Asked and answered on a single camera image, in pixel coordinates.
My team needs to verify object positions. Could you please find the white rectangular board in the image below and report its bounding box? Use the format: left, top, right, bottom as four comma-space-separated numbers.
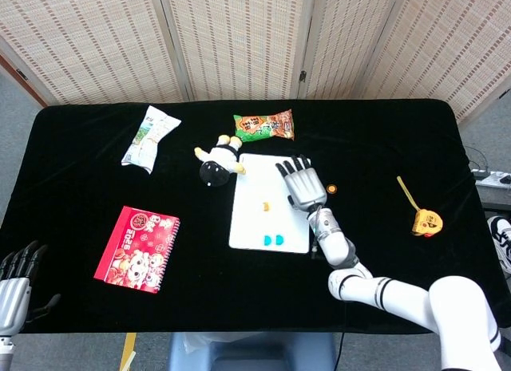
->
228, 152, 312, 255

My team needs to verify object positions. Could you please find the green and orange snack bag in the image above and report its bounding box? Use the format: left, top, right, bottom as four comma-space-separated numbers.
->
232, 109, 295, 144

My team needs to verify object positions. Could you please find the red spiral-bound calendar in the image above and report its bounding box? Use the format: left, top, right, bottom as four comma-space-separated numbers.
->
93, 205, 181, 294

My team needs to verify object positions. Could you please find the white power strip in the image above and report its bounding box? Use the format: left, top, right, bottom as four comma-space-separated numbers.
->
470, 169, 511, 188

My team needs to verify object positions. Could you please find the black and white plush toy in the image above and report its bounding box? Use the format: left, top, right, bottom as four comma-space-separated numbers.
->
193, 134, 248, 188

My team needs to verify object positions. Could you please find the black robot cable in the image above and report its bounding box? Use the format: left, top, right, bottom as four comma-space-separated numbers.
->
337, 331, 347, 371

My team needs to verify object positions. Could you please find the woven folding screen panel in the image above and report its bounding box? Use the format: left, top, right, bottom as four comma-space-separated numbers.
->
297, 0, 400, 101
157, 0, 316, 103
0, 0, 192, 107
361, 0, 511, 127

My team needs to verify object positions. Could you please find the white snack bag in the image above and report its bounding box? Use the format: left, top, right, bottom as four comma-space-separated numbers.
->
121, 105, 182, 176

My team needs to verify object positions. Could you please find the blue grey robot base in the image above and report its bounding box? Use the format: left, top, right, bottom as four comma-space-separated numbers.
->
166, 330, 337, 371

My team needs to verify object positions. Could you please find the black and white sneaker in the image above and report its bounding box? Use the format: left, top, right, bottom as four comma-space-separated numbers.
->
486, 215, 511, 278

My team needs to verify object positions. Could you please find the black velvet tablecloth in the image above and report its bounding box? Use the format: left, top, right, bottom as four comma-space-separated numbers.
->
0, 98, 511, 335

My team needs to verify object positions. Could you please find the yellow flat stick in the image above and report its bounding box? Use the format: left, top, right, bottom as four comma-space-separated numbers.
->
119, 333, 137, 371

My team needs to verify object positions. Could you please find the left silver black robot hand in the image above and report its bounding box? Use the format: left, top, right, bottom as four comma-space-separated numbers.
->
0, 239, 62, 337

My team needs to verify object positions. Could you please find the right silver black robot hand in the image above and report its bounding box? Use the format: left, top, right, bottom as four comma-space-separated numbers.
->
275, 154, 328, 213

